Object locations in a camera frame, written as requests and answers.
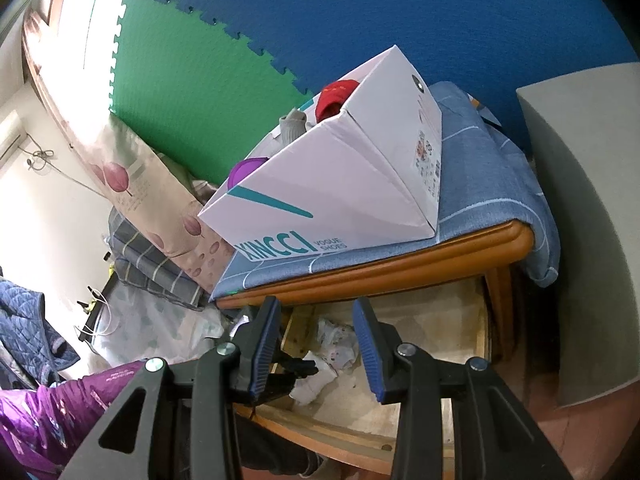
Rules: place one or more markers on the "green foam mat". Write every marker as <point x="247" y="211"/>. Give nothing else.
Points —
<point x="190" y="85"/>

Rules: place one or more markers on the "white socks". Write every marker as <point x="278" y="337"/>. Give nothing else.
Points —
<point x="312" y="385"/>

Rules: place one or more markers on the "white shoe box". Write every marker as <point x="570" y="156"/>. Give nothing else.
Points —
<point x="350" y="185"/>

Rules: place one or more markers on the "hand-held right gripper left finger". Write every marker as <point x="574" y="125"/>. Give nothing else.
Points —
<point x="265" y="350"/>

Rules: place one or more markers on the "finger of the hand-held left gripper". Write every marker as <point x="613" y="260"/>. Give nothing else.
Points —
<point x="295" y="367"/>

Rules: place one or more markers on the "grey box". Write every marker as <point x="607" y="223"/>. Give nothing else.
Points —
<point x="590" y="235"/>

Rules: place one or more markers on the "person's left forearm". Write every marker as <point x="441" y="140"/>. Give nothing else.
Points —
<point x="50" y="415"/>

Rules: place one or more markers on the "patterned white underwear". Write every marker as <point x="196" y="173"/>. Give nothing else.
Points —
<point x="337" y="342"/>

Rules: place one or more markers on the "grey sock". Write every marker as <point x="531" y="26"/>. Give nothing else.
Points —
<point x="292" y="127"/>

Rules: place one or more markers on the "blue checked cloth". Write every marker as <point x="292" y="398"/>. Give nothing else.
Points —
<point x="480" y="170"/>

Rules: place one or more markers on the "red sock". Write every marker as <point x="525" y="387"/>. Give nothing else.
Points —
<point x="335" y="100"/>

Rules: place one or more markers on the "clear plastic bedding bag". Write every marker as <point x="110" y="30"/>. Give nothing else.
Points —
<point x="150" y="325"/>

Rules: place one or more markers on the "floral pink pillow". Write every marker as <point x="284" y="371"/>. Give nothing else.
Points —
<point x="130" y="185"/>

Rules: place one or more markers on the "purple underwear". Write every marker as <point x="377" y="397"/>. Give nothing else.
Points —
<point x="247" y="170"/>

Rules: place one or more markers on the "blue foam mat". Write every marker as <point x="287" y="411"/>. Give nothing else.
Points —
<point x="425" y="20"/>

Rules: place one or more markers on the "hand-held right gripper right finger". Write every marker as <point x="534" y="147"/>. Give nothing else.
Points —
<point x="369" y="352"/>

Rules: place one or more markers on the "blue quilted jacket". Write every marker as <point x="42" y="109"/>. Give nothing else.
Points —
<point x="30" y="330"/>

